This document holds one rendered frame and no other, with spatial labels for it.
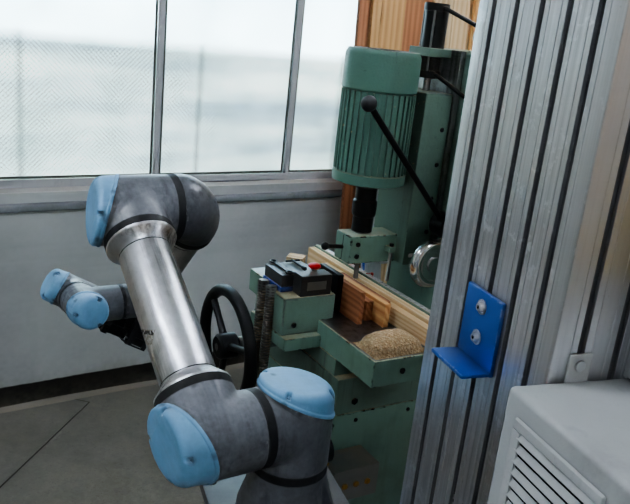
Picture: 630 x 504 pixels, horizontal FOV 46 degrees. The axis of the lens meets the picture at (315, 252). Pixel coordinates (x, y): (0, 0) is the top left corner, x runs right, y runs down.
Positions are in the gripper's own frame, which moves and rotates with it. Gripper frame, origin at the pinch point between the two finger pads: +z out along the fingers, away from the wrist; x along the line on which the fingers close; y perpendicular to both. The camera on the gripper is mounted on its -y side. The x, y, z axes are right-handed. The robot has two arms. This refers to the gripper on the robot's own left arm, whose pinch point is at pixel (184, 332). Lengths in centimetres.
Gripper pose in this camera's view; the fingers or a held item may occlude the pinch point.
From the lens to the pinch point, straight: 184.1
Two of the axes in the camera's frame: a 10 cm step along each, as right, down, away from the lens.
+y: -5.2, 8.6, 0.1
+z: 7.0, 4.2, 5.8
